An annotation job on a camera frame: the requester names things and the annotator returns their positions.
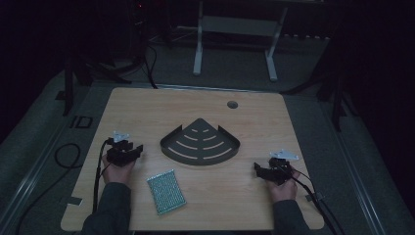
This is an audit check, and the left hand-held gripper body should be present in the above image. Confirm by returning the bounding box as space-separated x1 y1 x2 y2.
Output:
106 130 138 167

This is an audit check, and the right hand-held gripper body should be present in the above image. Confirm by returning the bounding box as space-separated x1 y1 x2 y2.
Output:
266 149 300 186

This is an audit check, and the person's left hand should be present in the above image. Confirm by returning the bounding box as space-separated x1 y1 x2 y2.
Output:
101 154 137 188

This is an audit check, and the person's right hand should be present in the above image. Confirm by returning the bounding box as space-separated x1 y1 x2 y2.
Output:
265 164 301 204

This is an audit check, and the grey tape piece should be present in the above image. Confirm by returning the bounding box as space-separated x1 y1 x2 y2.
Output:
304 192 325 203

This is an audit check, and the green mesh scrubbing pad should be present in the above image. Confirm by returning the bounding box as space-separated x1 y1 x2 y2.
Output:
146 168 188 216

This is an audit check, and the black metal corner shelf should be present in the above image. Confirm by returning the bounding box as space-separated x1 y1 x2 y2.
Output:
160 117 242 166

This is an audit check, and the black tripod stand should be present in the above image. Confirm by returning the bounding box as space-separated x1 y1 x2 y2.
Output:
282 62 351 133
62 53 133 118

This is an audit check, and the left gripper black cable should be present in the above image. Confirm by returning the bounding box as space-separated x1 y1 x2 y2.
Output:
92 138 114 214

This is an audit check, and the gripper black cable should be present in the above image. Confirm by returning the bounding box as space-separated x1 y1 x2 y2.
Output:
92 138 114 214
289 168 342 235

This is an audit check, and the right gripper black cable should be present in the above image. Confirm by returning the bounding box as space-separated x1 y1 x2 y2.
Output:
289 168 342 235

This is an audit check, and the black floor cable loop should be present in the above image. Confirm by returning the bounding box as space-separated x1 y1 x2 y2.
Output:
15 142 82 235

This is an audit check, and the black hanging cable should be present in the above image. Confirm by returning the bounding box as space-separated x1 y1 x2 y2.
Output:
142 41 160 90

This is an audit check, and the metal floor rail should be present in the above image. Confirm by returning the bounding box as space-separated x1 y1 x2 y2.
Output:
327 107 391 235
0 123 71 226

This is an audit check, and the white metal table frame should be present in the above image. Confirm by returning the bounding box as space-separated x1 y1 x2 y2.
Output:
192 1 290 82

